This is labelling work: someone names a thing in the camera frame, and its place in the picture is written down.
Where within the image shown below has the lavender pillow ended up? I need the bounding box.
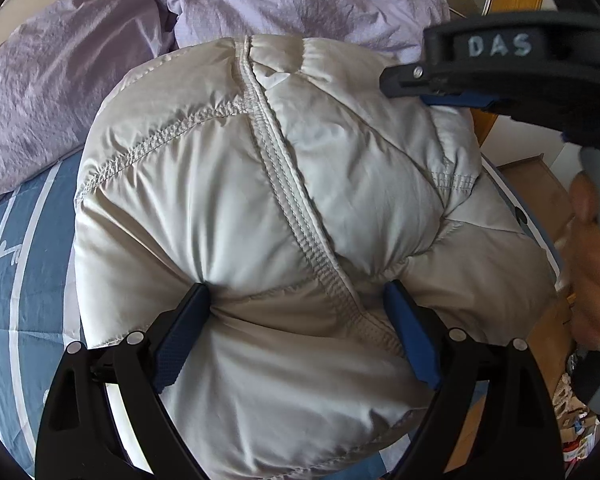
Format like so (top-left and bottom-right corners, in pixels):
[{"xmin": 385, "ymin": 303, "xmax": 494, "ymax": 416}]
[{"xmin": 0, "ymin": 0, "xmax": 177, "ymax": 212}]

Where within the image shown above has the pile of small packets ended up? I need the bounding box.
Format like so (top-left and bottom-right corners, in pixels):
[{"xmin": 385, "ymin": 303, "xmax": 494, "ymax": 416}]
[{"xmin": 552, "ymin": 355, "xmax": 600, "ymax": 468}]

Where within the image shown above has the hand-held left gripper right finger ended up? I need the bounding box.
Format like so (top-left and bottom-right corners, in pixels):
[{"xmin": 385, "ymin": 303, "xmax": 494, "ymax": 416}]
[{"xmin": 382, "ymin": 280, "xmax": 563, "ymax": 480}]

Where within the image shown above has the blue striped bed sheet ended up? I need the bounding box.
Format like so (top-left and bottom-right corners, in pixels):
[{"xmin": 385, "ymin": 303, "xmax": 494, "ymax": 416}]
[{"xmin": 0, "ymin": 152, "xmax": 567, "ymax": 480}]

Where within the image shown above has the lavender duvet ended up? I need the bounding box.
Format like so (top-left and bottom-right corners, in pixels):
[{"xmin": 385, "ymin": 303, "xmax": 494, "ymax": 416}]
[{"xmin": 162, "ymin": 0, "xmax": 452, "ymax": 63}]

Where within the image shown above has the beige puffer jacket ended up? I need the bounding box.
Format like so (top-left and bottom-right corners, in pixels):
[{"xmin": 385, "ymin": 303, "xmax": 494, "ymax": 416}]
[{"xmin": 74, "ymin": 35, "xmax": 561, "ymax": 480}]

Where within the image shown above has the person's right hand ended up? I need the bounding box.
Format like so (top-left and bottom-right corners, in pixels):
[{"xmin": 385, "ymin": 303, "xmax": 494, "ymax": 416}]
[{"xmin": 564, "ymin": 171, "xmax": 600, "ymax": 352}]

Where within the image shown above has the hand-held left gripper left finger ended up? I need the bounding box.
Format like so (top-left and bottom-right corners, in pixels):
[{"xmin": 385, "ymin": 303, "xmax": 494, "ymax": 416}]
[{"xmin": 36, "ymin": 282, "xmax": 211, "ymax": 480}]

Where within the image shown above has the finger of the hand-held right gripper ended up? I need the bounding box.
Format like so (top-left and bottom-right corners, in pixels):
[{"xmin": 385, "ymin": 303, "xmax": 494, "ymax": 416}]
[{"xmin": 380, "ymin": 62, "xmax": 513, "ymax": 111}]

